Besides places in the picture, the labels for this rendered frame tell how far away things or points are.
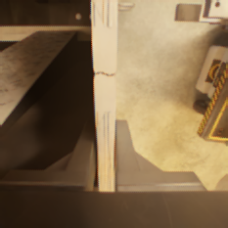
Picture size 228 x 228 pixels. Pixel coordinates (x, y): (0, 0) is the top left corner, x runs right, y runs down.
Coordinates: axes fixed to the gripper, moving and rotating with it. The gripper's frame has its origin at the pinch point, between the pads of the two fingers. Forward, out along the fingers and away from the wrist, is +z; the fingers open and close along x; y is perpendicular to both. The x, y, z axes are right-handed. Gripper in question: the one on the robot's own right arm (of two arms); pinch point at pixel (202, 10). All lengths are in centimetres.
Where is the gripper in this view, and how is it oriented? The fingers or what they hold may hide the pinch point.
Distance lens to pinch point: 30.1
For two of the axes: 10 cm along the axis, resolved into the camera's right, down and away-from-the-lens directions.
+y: 0.2, -8.9, -4.6
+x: 0.1, 4.6, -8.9
